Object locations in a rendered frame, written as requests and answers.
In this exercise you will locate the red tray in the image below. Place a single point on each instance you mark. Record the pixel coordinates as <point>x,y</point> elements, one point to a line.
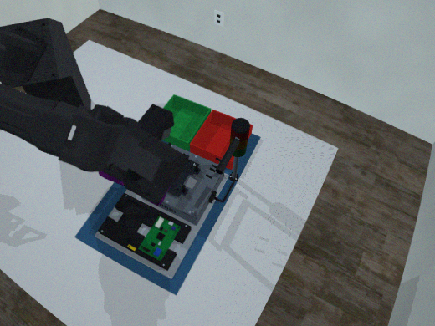
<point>213,138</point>

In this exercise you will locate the green bin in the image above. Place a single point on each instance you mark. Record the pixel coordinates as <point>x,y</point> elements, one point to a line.
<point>188,118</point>

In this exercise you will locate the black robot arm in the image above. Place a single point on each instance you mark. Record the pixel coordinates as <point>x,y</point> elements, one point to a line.
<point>102,136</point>

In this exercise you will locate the green circuit board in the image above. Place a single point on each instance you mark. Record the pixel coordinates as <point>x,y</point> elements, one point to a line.
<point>159,238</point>

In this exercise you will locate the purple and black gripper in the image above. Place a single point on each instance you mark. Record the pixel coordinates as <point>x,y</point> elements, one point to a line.
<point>137,184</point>

